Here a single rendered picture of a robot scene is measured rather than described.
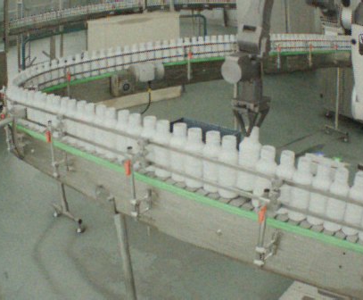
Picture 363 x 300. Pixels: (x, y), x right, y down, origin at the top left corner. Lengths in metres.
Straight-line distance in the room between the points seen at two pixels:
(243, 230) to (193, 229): 0.18
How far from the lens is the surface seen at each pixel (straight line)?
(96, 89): 2.86
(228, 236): 1.25
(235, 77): 1.04
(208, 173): 1.25
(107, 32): 5.29
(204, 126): 1.99
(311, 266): 1.16
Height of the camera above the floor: 1.59
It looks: 22 degrees down
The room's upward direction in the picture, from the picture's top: 1 degrees counter-clockwise
